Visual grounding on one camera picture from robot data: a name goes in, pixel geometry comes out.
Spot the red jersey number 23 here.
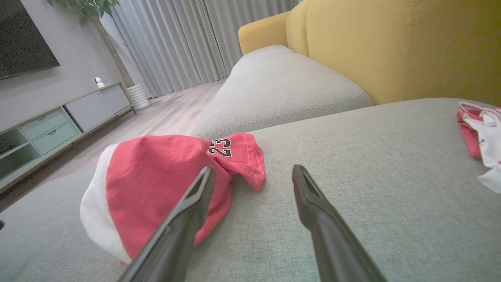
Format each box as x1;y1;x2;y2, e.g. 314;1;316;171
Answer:
79;132;266;267

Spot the grey pleated curtain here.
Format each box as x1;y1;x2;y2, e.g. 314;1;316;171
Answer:
100;0;300;98

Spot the black wall television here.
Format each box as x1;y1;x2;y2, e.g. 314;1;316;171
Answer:
0;0;61;81

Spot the red basketball jersey top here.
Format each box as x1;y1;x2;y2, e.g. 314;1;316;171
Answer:
456;101;501;195

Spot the white ribbed plant pot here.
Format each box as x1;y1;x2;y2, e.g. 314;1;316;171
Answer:
126;83;150;111

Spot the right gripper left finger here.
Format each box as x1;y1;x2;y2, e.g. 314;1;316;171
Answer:
117;166;216;282

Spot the grey and yellow sofa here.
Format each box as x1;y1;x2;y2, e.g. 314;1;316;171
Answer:
0;97;501;282

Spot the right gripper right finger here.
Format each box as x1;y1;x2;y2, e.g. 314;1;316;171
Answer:
292;164;388;282

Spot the yellow sofa back cushion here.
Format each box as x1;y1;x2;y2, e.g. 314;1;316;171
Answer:
285;0;501;106

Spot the small grey sofa seat cushion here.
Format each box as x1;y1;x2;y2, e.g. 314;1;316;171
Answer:
194;44;374;139

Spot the green indoor tree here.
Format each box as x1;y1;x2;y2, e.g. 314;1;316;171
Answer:
47;0;135;89

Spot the grey and green TV cabinet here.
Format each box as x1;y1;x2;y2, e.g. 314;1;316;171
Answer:
0;81;137;194

